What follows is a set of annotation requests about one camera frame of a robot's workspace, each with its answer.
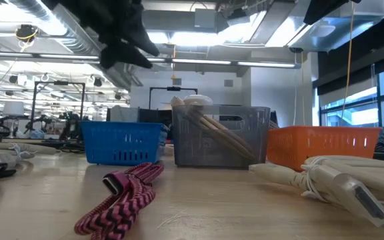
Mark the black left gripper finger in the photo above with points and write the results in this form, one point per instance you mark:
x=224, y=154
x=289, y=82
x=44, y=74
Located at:
x=143, y=38
x=125, y=55

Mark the linear ceiling light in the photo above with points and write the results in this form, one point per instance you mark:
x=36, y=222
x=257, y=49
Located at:
x=198, y=61

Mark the black desk partition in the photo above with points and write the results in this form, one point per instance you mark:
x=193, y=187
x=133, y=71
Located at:
x=152, y=116

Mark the blue plastic basket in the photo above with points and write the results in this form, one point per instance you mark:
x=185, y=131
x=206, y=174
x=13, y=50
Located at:
x=122, y=143

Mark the black round ceiling device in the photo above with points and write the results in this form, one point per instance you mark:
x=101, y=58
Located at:
x=26, y=32

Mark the grey translucent plastic bin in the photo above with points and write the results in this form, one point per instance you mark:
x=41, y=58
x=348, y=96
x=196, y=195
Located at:
x=185, y=150

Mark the white background lamp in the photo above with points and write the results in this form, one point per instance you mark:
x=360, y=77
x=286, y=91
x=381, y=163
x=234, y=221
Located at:
x=13, y=108

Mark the white twist tie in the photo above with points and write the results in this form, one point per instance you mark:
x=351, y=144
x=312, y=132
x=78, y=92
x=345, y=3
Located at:
x=308, y=186
x=18, y=150

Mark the orange plastic basket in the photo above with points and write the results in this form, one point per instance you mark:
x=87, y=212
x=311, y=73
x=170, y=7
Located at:
x=312, y=143

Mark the black background rig frame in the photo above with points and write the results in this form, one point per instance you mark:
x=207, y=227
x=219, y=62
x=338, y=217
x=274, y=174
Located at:
x=173, y=88
x=58, y=82

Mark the window with black frame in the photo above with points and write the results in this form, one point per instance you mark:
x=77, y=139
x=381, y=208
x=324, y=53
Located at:
x=362, y=113

